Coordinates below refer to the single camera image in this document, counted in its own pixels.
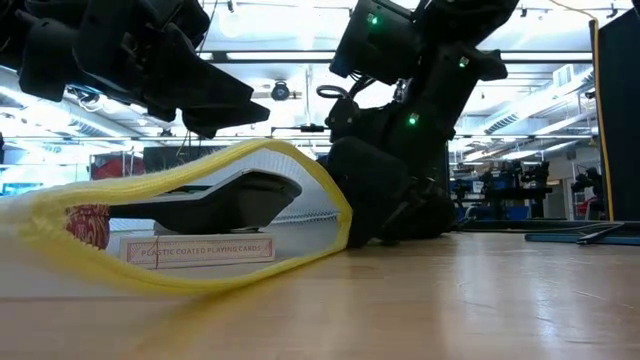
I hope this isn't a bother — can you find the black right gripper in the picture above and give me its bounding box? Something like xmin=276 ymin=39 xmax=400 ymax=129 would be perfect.
xmin=324 ymin=136 xmax=456 ymax=250

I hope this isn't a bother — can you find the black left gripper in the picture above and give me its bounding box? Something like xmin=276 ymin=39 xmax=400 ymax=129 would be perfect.
xmin=74 ymin=0 xmax=272 ymax=140

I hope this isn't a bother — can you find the white mesh pouch yellow trim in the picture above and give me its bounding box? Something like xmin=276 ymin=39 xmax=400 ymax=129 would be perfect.
xmin=0 ymin=138 xmax=354 ymax=297

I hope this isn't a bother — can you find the black object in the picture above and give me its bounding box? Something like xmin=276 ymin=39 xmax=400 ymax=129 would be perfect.
xmin=108 ymin=168 xmax=304 ymax=236

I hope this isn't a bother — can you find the pink card box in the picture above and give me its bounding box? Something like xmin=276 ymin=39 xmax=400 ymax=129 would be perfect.
xmin=118 ymin=232 xmax=277 ymax=271

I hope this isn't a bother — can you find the black cabinet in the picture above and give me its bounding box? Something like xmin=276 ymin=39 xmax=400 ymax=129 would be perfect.
xmin=142 ymin=144 xmax=229 ymax=174

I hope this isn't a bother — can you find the red storage rack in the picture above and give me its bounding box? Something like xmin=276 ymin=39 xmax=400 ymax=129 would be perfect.
xmin=89 ymin=151 xmax=146 ymax=181

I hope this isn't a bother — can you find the black partition curtain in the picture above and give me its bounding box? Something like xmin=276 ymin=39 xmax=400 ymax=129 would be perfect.
xmin=592 ymin=3 xmax=640 ymax=222

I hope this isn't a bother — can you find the black overhead camera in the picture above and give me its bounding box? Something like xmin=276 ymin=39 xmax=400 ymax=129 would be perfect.
xmin=269 ymin=79 xmax=293 ymax=103

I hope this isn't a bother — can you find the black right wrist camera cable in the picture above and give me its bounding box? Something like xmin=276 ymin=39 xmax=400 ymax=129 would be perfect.
xmin=315 ymin=84 xmax=374 ymax=101

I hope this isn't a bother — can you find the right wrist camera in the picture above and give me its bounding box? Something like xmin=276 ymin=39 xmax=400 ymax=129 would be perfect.
xmin=324 ymin=97 xmax=362 ymax=143

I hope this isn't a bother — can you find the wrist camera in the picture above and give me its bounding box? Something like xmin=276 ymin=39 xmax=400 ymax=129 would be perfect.
xmin=17 ymin=12 xmax=70 ymax=104
xmin=324 ymin=97 xmax=362 ymax=143

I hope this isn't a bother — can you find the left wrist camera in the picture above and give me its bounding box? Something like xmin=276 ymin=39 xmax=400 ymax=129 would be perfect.
xmin=17 ymin=12 xmax=70 ymax=104

